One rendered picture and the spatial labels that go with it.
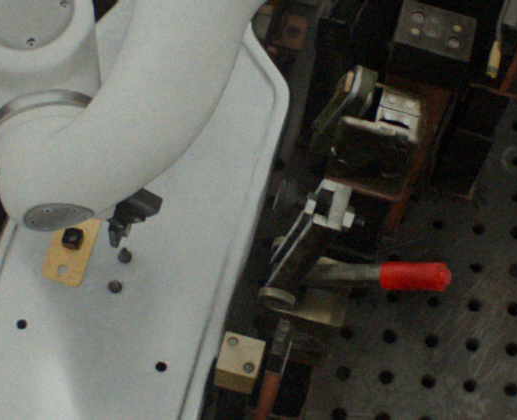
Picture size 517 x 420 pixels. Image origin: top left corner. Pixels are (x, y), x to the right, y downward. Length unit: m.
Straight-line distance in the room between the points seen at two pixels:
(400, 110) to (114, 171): 0.42
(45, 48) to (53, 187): 0.09
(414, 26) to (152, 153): 0.41
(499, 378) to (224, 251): 0.45
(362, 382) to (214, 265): 0.35
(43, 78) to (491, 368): 0.80
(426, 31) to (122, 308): 0.36
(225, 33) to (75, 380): 0.42
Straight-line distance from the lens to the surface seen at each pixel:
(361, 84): 1.04
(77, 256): 1.07
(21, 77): 0.74
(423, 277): 0.93
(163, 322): 1.05
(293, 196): 0.86
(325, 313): 1.01
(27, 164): 0.73
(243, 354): 0.97
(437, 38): 1.06
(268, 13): 1.22
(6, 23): 0.75
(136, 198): 0.94
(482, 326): 1.41
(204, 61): 0.71
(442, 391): 1.37
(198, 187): 1.10
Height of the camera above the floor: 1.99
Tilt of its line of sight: 66 degrees down
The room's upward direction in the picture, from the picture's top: 9 degrees clockwise
